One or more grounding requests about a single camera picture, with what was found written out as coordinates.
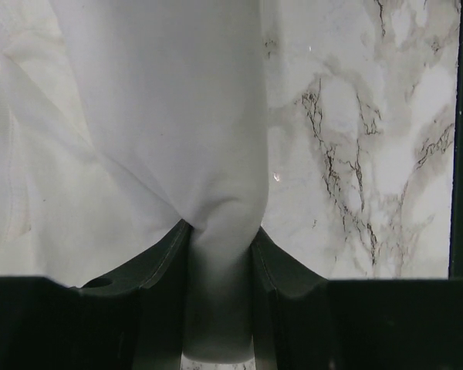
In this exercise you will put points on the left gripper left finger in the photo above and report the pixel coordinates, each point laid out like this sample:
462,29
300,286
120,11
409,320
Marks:
129,318

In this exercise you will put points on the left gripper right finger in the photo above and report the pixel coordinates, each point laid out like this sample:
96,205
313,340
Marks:
302,320

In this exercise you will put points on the white printed t shirt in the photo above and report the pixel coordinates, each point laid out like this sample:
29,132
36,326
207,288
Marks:
121,119

